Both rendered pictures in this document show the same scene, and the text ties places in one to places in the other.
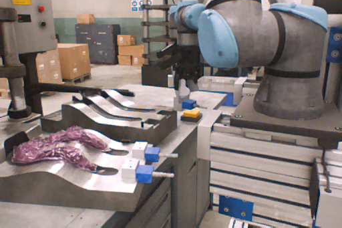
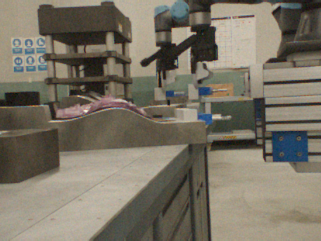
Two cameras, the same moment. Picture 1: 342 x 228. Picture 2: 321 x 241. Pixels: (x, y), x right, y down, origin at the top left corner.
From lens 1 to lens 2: 0.73 m
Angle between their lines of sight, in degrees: 19
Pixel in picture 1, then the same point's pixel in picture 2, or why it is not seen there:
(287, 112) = not seen: outside the picture
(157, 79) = not seen: hidden behind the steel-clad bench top
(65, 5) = not seen: outside the picture
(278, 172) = not seen: outside the picture
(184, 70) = (200, 52)
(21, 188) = (89, 132)
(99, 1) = not seen: outside the picture
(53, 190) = (124, 129)
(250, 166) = (303, 93)
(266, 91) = (308, 25)
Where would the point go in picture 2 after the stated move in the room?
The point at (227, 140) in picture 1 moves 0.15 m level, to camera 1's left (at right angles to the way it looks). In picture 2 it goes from (279, 73) to (225, 75)
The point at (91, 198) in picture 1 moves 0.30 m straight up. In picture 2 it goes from (165, 133) to (159, 7)
